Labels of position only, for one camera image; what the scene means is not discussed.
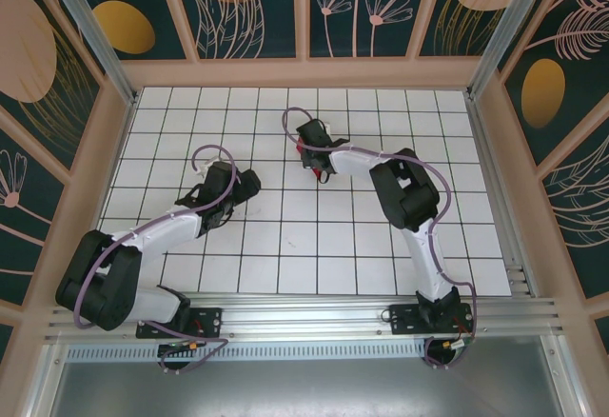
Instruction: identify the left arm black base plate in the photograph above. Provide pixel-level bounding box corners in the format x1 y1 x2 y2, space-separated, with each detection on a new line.
135 306 224 340

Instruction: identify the aluminium corner post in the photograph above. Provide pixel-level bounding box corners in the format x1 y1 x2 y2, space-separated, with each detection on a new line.
37 0 139 107
465 0 572 99

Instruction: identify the grey metal sheet panel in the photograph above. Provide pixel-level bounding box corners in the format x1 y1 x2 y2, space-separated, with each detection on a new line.
26 333 589 417

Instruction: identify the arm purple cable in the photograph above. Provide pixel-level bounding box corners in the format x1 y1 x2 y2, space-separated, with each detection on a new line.
281 106 480 371
73 144 239 376

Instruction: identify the aluminium front rail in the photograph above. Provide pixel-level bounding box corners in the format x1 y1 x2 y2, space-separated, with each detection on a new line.
45 290 567 342

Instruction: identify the aluminium side rail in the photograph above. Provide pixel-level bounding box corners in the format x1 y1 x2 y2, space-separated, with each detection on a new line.
465 95 539 299

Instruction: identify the red cloth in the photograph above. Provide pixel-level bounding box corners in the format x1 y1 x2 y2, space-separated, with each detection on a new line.
295 136 324 181

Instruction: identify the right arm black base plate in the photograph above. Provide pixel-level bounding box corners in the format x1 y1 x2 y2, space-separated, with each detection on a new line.
388 302 475 337

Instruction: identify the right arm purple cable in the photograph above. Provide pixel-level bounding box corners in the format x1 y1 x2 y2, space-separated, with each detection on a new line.
281 106 480 371

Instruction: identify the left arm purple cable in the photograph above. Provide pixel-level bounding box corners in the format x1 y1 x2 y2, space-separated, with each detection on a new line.
73 144 239 376

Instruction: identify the slotted grey cable duct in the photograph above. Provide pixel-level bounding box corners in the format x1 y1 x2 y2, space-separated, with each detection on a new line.
66 343 429 364

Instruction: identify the small board with yellow connector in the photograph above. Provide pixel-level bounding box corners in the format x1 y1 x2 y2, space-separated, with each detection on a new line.
440 338 477 354
159 339 201 356

